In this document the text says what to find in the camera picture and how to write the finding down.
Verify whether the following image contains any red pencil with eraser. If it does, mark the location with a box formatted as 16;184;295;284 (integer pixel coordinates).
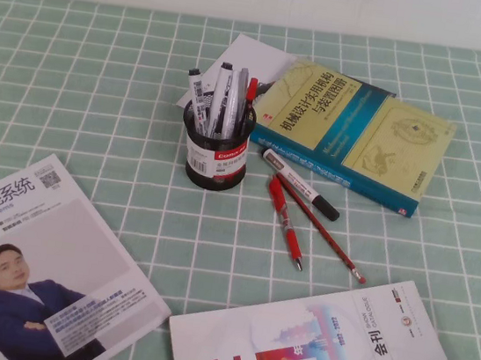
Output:
262;173;380;285

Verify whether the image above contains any white show catalogue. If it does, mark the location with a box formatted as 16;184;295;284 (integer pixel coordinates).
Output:
163;249;481;360

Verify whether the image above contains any red gel pen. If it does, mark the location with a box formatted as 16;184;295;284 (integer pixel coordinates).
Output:
258;175;315;272

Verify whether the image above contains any magazine with man on cover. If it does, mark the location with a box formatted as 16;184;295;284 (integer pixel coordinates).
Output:
0;146;191;360

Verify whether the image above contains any white marker with black cap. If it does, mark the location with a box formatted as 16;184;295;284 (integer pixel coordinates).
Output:
204;59;236;140

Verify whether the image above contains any white paper booklet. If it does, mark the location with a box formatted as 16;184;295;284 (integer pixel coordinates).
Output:
176;26;302;121

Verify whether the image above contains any white whiteboard marker black cap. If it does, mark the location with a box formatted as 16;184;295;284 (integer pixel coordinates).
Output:
253;146;348;223

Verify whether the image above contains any white marker with barcode label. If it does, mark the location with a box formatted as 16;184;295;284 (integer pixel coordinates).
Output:
179;66;216;136

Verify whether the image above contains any yellow and teal hardcover book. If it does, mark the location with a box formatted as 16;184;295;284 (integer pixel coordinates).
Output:
241;52;464;224

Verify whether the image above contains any green checked tablecloth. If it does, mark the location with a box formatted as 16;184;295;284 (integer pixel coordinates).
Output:
0;0;481;360

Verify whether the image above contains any grey pen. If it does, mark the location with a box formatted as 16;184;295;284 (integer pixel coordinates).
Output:
221;65;251;142

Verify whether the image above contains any black mesh pen holder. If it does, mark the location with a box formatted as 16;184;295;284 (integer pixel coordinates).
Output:
174;92;260;196

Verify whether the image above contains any slim red pen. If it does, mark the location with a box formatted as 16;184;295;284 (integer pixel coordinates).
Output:
235;76;260;138

